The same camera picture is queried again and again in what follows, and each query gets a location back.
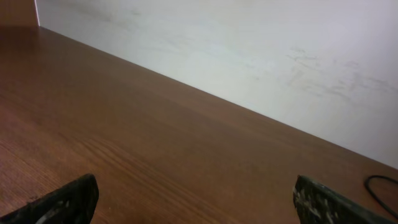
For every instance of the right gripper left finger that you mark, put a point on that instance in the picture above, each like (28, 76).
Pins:
(74, 203)

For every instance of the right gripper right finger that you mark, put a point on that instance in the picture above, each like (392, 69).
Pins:
(316, 203)

